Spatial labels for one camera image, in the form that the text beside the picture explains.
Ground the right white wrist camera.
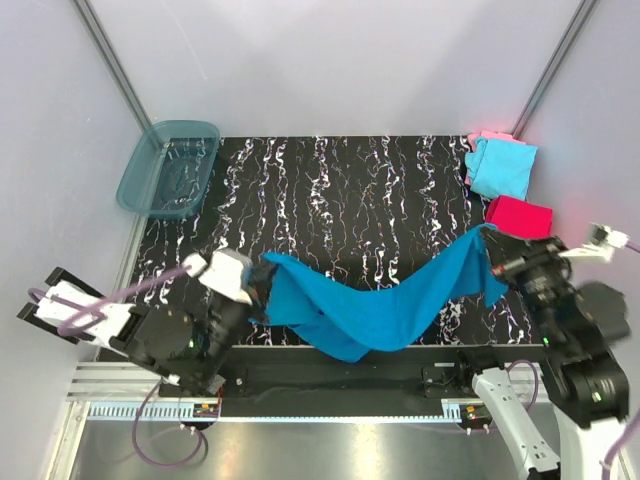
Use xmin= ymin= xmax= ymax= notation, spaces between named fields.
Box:
xmin=559 ymin=223 xmax=629 ymax=263

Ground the white slotted cable duct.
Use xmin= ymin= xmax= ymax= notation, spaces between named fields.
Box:
xmin=88 ymin=401 xmax=462 ymax=424

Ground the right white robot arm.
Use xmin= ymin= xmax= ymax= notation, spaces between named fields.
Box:
xmin=453 ymin=224 xmax=639 ymax=479

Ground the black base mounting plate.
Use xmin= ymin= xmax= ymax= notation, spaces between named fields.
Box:
xmin=158 ymin=344 xmax=516 ymax=419

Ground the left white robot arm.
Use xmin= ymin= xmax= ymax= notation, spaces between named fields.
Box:
xmin=17 ymin=267 xmax=269 ymax=397

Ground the blue t shirt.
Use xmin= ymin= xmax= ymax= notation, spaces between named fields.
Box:
xmin=263 ymin=226 xmax=508 ymax=363

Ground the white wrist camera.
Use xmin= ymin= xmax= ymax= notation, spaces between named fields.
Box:
xmin=559 ymin=223 xmax=629 ymax=263
xmin=181 ymin=248 xmax=253 ymax=305

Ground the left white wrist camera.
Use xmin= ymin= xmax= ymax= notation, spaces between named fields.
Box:
xmin=181 ymin=248 xmax=253 ymax=305

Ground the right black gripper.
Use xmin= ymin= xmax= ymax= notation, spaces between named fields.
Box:
xmin=478 ymin=224 xmax=572 ymax=347

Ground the pink folded shirt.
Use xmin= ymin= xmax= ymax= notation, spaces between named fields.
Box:
xmin=467 ymin=130 xmax=522 ymax=153

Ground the red folded shirt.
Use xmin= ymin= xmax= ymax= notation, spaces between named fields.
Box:
xmin=485 ymin=195 xmax=553 ymax=239

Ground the teal plastic bin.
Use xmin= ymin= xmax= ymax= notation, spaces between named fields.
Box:
xmin=116 ymin=120 xmax=221 ymax=220

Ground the light blue folded shirt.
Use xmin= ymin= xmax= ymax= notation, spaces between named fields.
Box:
xmin=465 ymin=136 xmax=538 ymax=200

